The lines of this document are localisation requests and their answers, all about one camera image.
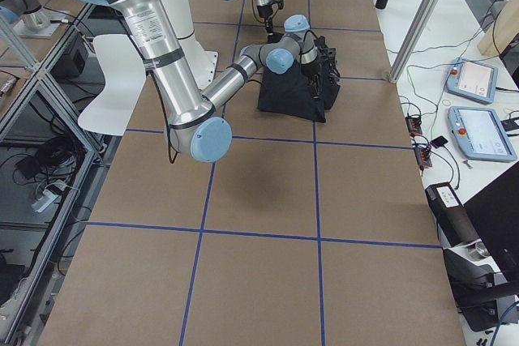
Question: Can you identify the lower teach pendant tablet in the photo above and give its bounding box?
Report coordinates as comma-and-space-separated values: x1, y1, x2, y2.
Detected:
448, 106, 517, 162

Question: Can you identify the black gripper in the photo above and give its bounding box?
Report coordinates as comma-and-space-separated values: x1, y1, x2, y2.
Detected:
302, 36, 340, 99
257, 0, 284, 38

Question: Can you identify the orange circuit board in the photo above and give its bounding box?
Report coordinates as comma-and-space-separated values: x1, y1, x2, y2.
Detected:
405, 115, 432, 172

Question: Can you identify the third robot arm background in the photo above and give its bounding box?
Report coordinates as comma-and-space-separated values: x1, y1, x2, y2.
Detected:
1, 0, 60, 39

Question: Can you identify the teach pendant tablet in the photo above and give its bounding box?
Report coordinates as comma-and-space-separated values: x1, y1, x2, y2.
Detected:
446, 57, 498, 105
448, 106, 517, 162

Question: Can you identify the aluminium frame post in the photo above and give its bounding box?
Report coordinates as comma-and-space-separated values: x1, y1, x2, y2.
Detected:
388, 0, 439, 83

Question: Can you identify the black monitor stand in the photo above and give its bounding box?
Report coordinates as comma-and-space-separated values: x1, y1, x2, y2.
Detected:
441, 167, 519, 335

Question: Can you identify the black box with label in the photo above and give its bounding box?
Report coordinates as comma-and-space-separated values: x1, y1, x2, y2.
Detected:
425, 182, 479, 246

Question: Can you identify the white power strip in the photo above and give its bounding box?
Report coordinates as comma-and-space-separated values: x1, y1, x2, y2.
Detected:
32, 182, 65, 213

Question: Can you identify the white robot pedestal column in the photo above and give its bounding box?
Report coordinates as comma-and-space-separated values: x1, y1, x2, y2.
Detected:
161, 0, 218, 90

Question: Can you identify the upper teach pendant tablet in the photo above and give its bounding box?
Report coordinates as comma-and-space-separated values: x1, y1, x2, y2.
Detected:
446, 57, 498, 105

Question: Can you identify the black graphic t-shirt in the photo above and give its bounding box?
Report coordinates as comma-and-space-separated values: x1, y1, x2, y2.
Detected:
256, 32, 341, 124

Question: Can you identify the white plastic chair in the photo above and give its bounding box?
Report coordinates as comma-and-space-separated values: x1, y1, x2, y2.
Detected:
78, 34, 146, 136

